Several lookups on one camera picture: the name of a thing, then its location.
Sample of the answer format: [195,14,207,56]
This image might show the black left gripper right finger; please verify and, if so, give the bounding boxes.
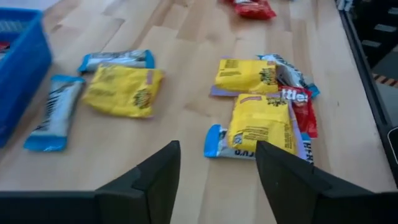
[255,140,374,224]

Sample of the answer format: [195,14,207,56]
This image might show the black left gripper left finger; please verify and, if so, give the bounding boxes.
[95,140,182,224]

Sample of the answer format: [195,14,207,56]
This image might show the white blue Hershey's bar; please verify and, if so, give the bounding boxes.
[298,133,315,165]
[76,49,155,75]
[22,73,87,153]
[257,54,321,99]
[203,123,302,161]

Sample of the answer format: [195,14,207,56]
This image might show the yellow Sour Patch pack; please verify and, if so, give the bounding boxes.
[210,57,280,98]
[81,63,165,119]
[226,93,307,158]

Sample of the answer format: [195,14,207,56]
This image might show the blue plastic mesh basket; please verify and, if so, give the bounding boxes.
[0,7,53,149]

